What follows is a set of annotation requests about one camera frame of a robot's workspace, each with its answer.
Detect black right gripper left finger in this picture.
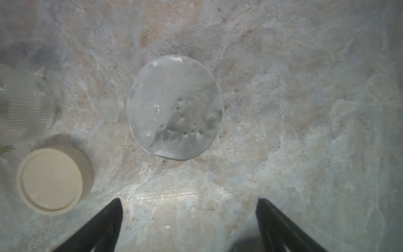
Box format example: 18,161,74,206
55,198,123,252

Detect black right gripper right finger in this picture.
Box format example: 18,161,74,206
256,198,327,252

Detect beige jar lid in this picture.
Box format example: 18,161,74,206
16,144,94,216

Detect grey metal jar lid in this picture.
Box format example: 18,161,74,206
125,55,224,161

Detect glass jar with tea leaves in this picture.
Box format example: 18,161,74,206
1,64,56,147

